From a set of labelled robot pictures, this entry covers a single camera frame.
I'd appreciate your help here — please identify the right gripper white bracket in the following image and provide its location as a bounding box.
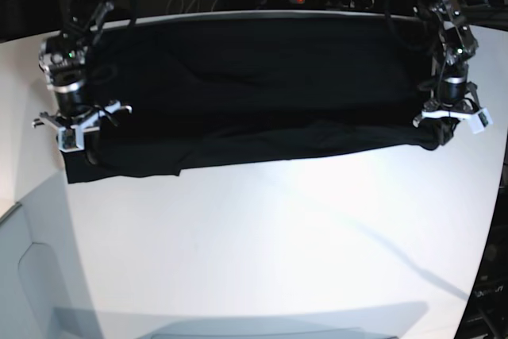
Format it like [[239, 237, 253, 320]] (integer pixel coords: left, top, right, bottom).
[[32, 101, 132, 143]]

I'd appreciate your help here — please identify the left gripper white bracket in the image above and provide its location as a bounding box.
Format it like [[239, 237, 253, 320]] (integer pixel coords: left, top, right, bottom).
[[412, 81, 483, 146]]

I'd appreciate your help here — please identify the black T-shirt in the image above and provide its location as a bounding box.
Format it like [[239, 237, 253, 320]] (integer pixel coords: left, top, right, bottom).
[[63, 17, 441, 183]]

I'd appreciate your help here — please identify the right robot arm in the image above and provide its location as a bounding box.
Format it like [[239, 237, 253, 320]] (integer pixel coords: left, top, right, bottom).
[[33, 0, 132, 152]]

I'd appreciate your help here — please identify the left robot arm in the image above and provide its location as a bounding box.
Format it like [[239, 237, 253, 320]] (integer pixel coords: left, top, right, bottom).
[[384, 0, 491, 145]]

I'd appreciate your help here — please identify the black equipment box with lettering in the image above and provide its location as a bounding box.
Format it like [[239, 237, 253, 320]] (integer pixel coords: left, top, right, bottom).
[[460, 211, 508, 339]]

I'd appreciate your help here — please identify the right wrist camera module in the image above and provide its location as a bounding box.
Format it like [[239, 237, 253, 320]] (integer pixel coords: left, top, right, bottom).
[[57, 125, 85, 153]]

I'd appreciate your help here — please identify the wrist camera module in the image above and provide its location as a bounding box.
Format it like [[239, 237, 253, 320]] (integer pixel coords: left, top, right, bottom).
[[57, 125, 85, 153], [468, 108, 493, 134]]

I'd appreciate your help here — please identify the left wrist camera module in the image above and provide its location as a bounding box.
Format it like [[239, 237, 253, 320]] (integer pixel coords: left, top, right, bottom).
[[468, 108, 493, 134]]

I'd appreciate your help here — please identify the black power strip red switch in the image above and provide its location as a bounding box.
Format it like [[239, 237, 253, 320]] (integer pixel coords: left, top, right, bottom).
[[260, 0, 375, 11]]

